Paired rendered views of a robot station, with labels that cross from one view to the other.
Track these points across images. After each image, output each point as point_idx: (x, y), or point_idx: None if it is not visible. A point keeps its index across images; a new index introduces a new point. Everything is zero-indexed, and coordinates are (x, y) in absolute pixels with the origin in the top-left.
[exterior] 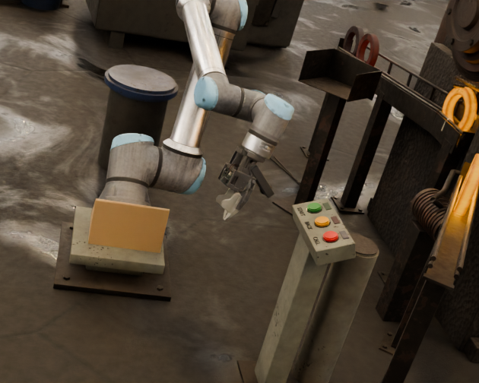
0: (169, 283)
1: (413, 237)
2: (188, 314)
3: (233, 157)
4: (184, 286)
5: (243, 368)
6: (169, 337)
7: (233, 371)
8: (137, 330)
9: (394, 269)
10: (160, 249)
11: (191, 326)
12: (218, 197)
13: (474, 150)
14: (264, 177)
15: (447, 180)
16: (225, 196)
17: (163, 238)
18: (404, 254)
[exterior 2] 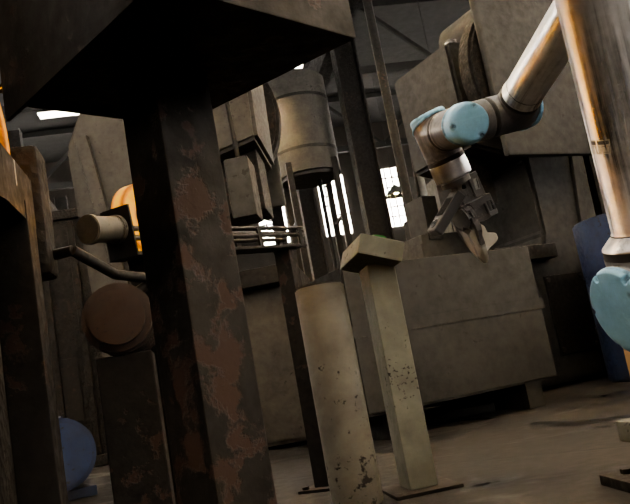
0: (617, 479)
1: (156, 371)
2: (560, 487)
3: (479, 185)
4: (596, 498)
5: (452, 482)
6: (567, 473)
7: (465, 483)
8: (615, 465)
9: (168, 463)
10: None
11: (546, 483)
12: (494, 235)
13: (47, 203)
14: (440, 208)
15: (100, 260)
16: (487, 234)
17: None
18: (162, 414)
